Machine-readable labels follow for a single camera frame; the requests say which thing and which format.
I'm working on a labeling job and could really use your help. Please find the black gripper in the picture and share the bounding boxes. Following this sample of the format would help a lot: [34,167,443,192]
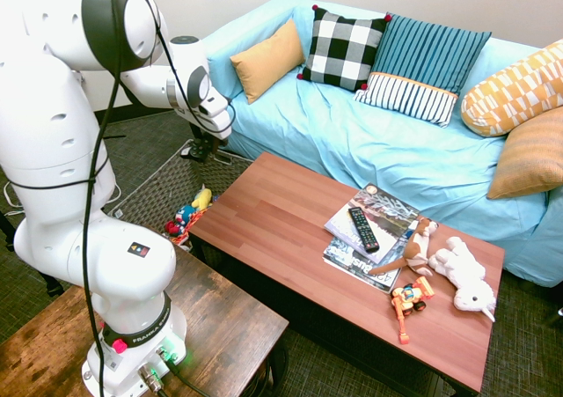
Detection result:
[189,122,223,164]

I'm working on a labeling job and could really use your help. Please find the black Sony gamepad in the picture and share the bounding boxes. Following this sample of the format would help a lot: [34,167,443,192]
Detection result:
[180,143,208,163]

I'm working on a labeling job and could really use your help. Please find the dark woven basket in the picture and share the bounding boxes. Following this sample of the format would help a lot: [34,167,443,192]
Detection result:
[107,139,256,257]

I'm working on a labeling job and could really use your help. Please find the yellow plush toy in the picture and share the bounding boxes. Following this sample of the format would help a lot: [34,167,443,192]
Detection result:
[191,185,214,211]

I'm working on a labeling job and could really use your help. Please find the blue red white plush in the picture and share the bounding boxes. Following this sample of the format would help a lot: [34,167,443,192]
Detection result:
[174,205,198,230]

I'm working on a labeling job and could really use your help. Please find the reddish wooden coffee table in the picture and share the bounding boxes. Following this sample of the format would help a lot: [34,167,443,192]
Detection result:
[188,151,507,397]

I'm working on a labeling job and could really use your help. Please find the plain orange pillow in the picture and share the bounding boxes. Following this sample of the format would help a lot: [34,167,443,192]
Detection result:
[229,18,307,106]

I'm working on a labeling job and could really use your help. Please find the light blue sofa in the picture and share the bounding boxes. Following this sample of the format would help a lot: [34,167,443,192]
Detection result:
[201,0,563,288]

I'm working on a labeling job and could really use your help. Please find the black white checkered pillow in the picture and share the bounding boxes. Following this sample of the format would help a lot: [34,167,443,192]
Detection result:
[296,4,392,92]

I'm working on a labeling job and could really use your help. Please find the dark rustic wooden table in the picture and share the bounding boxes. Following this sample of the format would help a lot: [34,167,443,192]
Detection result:
[0,238,290,397]

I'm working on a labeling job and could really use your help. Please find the black TV remote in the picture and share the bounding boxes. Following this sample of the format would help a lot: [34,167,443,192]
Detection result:
[347,206,381,254]

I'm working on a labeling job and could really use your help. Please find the snowy cover magazine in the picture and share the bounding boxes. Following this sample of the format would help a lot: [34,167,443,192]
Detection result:
[324,183,421,265]

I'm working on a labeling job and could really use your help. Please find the black stand leg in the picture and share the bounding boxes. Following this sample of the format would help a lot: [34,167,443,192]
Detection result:
[0,211,65,299]

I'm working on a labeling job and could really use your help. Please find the blue grey business magazine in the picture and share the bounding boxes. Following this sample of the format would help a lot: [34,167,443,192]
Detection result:
[322,233,404,295]

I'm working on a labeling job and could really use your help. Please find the brown white plush dog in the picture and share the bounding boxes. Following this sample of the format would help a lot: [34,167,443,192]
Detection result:
[369,217,440,277]

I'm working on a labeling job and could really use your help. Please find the teal striped pillow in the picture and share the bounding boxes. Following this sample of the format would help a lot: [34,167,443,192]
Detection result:
[354,13,493,129]

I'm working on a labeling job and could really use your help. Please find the orange toy excavator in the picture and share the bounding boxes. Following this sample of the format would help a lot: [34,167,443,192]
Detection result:
[390,276,435,345]

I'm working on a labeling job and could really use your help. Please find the white plush unicorn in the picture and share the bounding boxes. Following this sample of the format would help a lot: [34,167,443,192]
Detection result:
[428,236,497,323]

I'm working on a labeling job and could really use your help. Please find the yellow white patterned bolster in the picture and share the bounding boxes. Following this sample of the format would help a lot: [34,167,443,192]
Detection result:
[460,39,563,138]

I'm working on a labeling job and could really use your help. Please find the orange striped pillow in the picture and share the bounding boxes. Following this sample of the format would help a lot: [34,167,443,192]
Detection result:
[486,106,563,201]

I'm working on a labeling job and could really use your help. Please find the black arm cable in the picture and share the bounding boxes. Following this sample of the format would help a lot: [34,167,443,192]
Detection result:
[8,0,237,397]

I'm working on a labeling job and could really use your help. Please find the white floor cable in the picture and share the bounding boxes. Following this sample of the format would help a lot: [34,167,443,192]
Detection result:
[2,180,28,217]

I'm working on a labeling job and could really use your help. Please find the black base cable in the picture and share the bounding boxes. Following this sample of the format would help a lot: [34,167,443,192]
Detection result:
[158,348,215,397]

